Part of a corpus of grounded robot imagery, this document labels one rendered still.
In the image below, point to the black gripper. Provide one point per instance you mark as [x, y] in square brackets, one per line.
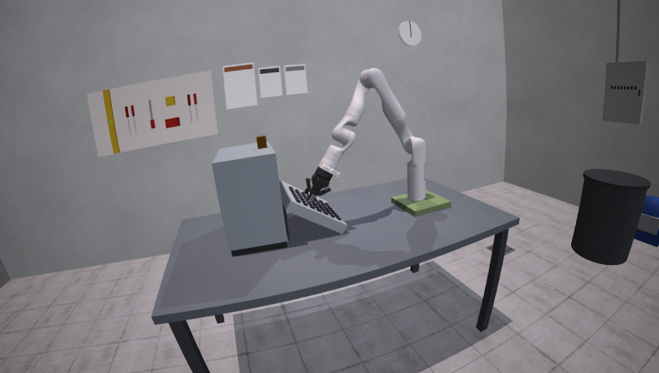
[319, 180]

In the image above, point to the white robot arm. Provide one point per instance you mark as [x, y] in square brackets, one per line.
[416, 186]

